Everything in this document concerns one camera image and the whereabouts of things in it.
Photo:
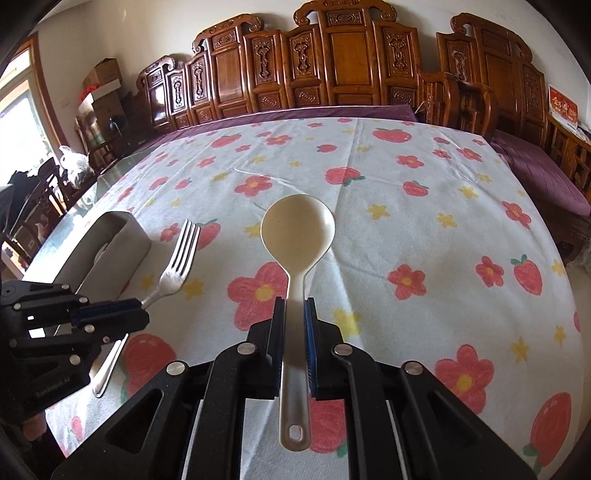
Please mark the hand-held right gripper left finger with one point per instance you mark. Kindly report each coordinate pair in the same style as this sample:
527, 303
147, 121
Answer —
278, 355

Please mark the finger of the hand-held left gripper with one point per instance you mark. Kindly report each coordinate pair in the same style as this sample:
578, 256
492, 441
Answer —
115, 314
78, 344

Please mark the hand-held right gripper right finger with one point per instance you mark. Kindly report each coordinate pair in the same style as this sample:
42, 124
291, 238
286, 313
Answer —
311, 355

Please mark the metal utensil container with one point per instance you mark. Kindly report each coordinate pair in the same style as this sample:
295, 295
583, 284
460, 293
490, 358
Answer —
124, 258

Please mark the metal fork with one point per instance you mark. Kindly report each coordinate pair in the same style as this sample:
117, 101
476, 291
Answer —
178, 267

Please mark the cream round ladle spoon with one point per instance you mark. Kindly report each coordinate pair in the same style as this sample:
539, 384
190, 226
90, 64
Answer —
298, 230

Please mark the person's left hand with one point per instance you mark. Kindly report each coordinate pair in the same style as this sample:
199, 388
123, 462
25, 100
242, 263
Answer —
36, 427

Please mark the dark wooden dining chair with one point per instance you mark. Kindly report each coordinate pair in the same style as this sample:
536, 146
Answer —
32, 217

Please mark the clear plastic bag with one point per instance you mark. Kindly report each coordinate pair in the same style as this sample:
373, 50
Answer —
76, 166

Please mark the strawberry flower print tablecloth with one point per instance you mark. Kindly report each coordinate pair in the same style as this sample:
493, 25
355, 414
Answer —
369, 184

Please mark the stacked cardboard boxes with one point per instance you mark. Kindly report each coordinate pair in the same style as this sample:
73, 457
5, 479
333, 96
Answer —
99, 104

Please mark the brown cardboard box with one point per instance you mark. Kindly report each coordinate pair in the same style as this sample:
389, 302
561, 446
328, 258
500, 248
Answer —
102, 73

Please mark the long purple seat cushion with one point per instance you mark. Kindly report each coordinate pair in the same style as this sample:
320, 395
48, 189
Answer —
323, 113

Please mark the square purple seat cushion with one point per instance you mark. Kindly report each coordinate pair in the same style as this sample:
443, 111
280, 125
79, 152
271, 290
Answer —
545, 175

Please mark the long carved wooden sofa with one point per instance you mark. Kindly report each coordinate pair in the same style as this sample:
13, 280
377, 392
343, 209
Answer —
346, 55

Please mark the carved wooden armchair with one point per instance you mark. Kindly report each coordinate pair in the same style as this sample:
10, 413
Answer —
498, 74

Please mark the red desk calendar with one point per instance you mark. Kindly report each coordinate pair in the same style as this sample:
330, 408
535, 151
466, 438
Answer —
563, 108

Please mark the wooden door frame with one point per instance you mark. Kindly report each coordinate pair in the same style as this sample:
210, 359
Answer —
46, 101

